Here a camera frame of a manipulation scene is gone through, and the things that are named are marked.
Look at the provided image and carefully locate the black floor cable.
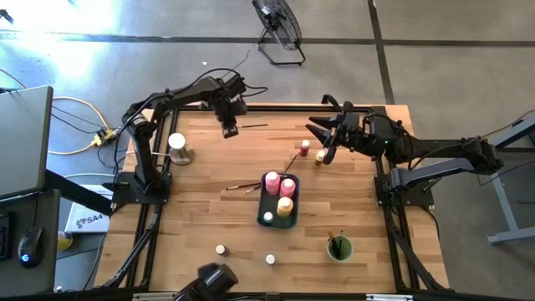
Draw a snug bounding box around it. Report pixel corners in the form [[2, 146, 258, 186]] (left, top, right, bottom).
[[442, 107, 535, 200]]

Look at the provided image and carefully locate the white cardboard box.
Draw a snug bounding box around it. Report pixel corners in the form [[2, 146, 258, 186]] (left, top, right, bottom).
[[64, 183, 115, 234]]

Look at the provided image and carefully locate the yellow round object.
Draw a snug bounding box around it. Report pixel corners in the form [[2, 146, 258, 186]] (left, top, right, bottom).
[[57, 230, 74, 253]]

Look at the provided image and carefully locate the black fan cable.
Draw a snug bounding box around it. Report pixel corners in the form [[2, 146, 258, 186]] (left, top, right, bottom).
[[225, 41, 258, 79]]

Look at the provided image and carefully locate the black desk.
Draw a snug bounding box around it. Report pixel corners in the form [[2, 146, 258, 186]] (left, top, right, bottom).
[[0, 188, 62, 296]]

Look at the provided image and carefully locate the silver bracket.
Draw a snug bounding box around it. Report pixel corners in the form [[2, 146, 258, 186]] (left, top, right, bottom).
[[131, 292, 179, 301], [365, 293, 415, 301]]

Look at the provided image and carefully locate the black frame handle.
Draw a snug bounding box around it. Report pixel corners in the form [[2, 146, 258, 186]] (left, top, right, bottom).
[[320, 93, 342, 110]]

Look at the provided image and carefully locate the grey metal table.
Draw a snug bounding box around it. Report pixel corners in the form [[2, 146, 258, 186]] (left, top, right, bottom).
[[486, 118, 535, 247]]

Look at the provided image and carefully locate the green cup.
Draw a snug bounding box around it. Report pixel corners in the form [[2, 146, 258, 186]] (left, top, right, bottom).
[[326, 234, 354, 263]]

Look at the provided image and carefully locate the yellow power connector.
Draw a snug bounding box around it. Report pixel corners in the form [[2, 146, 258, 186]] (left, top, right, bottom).
[[90, 127, 119, 148]]

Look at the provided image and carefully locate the grey monitor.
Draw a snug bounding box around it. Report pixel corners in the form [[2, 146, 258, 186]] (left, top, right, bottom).
[[0, 85, 54, 200]]

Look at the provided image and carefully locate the black floor fan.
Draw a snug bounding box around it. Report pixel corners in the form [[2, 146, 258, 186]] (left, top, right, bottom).
[[252, 0, 308, 67]]

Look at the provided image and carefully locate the teal plastic bin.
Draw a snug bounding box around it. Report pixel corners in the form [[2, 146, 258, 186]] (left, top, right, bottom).
[[256, 171, 301, 230]]

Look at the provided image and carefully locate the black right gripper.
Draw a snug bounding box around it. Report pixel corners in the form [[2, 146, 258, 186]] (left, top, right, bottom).
[[305, 101, 371, 166]]

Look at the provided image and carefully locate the pink paint bottle white cap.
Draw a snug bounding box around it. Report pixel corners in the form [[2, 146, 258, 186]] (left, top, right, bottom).
[[264, 171, 281, 196], [279, 178, 297, 198]]

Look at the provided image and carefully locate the black computer mouse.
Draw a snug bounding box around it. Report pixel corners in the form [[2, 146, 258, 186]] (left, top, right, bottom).
[[17, 227, 43, 269]]

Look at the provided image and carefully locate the thin brown paintbrush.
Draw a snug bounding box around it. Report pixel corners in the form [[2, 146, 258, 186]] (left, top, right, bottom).
[[283, 152, 301, 174]]

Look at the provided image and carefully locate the large yellow paint bottle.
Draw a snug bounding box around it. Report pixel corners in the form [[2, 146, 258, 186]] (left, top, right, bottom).
[[276, 196, 294, 219]]

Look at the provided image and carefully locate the black keyboard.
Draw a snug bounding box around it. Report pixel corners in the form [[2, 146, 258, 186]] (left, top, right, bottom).
[[0, 212, 10, 261]]

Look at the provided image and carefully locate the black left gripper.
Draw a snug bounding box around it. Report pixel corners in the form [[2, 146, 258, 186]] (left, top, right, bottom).
[[211, 74, 249, 140]]

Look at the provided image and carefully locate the black bulky object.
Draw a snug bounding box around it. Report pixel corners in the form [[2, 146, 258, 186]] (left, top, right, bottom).
[[173, 262, 240, 301]]

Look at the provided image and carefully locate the yellow cable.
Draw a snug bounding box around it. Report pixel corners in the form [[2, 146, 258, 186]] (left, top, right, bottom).
[[47, 95, 112, 156]]

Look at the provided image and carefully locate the black metal bar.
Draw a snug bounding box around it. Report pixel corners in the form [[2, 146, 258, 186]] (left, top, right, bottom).
[[43, 169, 114, 217]]

